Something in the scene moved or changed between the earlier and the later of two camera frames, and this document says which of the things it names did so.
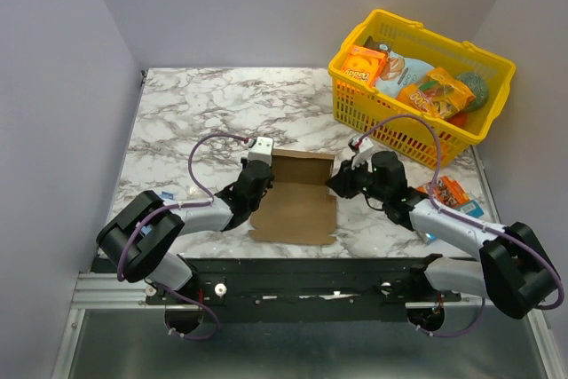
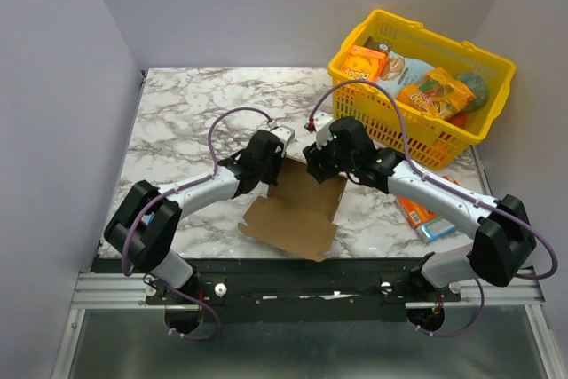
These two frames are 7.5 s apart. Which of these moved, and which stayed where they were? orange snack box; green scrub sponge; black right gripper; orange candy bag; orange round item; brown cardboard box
Moved: brown cardboard box; black right gripper
Stayed: orange round item; orange candy bag; green scrub sponge; orange snack box
